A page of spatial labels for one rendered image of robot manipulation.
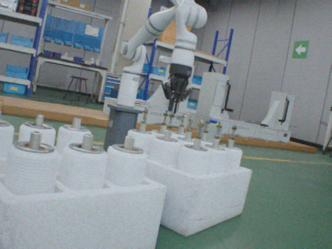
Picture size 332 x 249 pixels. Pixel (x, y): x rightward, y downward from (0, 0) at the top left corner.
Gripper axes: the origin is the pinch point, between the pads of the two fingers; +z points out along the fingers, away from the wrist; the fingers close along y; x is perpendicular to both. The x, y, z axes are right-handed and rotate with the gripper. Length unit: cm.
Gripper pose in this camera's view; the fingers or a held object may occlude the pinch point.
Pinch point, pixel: (173, 107)
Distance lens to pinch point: 104.5
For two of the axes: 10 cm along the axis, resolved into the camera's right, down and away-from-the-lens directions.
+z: -1.9, 9.8, 0.7
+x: -6.7, -1.8, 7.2
